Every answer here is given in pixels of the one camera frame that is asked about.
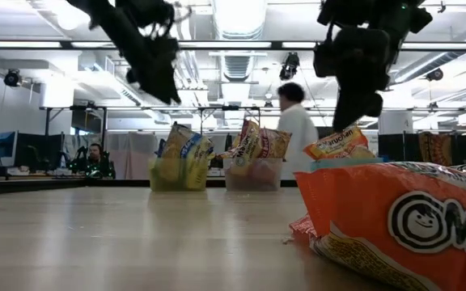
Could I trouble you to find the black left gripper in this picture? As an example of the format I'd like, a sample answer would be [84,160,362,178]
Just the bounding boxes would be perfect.
[125,35,182,105]

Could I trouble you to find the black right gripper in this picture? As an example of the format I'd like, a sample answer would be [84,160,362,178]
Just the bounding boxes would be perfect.
[332,27,392,133]

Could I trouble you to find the blue Maruchan noodle pack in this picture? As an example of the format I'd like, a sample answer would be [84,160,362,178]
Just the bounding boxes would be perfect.
[156,120,216,191]

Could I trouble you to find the white square column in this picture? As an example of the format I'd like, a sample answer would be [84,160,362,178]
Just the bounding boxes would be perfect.
[378,111,415,135]

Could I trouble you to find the teal green plastic container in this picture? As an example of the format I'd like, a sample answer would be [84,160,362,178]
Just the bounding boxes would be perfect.
[308,157,384,173]

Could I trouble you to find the person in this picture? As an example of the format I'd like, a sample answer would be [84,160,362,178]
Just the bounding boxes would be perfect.
[276,82,320,181]
[83,142,117,179]

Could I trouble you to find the white draped cloth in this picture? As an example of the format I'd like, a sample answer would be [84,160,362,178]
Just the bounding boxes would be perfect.
[104,131,160,179]

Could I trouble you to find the black box under rack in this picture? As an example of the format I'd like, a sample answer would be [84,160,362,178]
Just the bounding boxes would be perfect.
[70,109,104,134]

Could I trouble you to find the patterned hanging cloth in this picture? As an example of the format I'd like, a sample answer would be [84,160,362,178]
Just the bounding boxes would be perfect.
[417,131,455,165]

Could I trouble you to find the yellow plastic container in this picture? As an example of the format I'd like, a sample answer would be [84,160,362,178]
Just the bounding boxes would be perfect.
[147,157,210,192]

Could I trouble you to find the white ceiling box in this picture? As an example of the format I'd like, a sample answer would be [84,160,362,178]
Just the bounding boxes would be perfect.
[39,82,75,109]

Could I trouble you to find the black robot with green lights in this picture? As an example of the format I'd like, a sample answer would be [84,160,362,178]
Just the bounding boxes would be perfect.
[67,145,117,179]

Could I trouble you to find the clear plastic container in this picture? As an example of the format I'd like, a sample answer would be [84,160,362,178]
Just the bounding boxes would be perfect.
[222,157,284,192]

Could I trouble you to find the black monitor row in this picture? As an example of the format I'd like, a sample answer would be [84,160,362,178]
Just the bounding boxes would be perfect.
[14,132,65,171]

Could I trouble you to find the blue monitor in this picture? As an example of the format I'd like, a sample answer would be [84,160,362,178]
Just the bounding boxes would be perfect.
[0,131,18,159]

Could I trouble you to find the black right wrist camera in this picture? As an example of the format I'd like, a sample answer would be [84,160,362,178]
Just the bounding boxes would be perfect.
[312,40,336,78]

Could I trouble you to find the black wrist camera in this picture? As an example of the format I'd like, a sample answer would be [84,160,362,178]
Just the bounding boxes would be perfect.
[312,40,336,78]
[115,0,176,30]

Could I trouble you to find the black hanging rig camera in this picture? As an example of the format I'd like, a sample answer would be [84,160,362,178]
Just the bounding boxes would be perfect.
[279,52,301,81]

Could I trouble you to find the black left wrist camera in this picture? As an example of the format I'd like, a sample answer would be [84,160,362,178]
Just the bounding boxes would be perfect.
[115,0,176,30]

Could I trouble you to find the black overhead frame bar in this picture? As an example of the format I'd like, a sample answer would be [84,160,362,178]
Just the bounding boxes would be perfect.
[0,39,466,52]

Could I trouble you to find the silver ceiling air duct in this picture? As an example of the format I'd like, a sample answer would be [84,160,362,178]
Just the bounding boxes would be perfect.
[210,0,269,41]

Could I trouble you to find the black rack frame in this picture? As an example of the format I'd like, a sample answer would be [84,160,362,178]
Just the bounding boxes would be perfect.
[38,105,108,137]

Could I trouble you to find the black aluminium table frame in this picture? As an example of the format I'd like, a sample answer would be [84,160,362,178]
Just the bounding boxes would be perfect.
[0,177,299,197]

